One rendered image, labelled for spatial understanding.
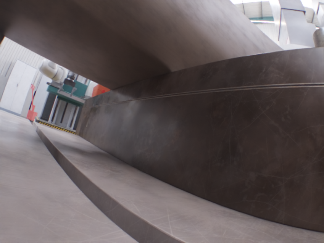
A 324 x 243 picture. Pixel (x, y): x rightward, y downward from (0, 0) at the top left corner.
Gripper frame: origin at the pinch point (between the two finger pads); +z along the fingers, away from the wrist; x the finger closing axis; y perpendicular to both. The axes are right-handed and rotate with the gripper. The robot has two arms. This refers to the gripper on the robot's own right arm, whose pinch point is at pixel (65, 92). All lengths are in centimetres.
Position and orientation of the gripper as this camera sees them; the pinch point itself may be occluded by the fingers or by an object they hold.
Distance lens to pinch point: 175.9
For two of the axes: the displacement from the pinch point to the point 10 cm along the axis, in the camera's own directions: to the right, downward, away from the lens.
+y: -7.1, -0.6, 7.0
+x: -6.6, -2.9, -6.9
